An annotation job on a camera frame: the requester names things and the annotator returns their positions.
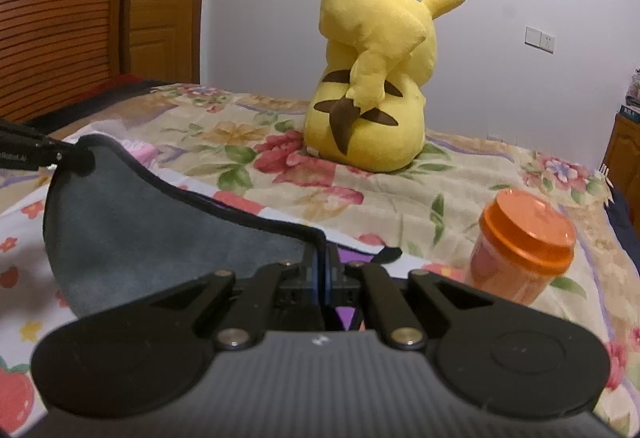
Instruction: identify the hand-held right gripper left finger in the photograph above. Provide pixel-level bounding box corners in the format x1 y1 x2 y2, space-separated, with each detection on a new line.
149 242 325 352

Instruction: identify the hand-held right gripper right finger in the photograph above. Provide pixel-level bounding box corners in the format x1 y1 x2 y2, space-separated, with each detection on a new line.
325 242 497 352

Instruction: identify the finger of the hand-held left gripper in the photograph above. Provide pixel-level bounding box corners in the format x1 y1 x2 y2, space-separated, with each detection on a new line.
49 140 97 175

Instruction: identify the grey towel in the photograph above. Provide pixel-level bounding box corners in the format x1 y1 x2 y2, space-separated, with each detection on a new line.
42 134 326 319

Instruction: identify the white fruit print blanket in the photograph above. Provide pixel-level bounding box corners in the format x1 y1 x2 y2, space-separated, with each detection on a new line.
0 138 466 438

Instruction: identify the wooden slatted headboard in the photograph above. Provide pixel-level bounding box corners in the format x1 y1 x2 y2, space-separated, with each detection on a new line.
0 0 132 125

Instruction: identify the floral beige bedsheet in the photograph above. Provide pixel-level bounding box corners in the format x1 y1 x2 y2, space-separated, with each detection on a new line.
47 82 640 438

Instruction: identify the orange lidded jar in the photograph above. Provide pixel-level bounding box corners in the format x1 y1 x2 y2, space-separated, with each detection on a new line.
467 189 577 307

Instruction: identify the yellow plush toy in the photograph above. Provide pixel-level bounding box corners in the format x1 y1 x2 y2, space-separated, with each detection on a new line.
304 0 477 172

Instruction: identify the dark blue cloth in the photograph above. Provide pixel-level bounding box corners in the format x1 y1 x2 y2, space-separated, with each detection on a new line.
604 185 640 246

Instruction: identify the wooden cabinet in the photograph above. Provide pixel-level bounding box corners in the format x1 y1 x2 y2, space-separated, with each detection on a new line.
599 112 640 199

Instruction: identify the white wall switch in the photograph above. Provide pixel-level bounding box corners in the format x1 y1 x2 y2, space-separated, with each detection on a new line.
524 25 557 53

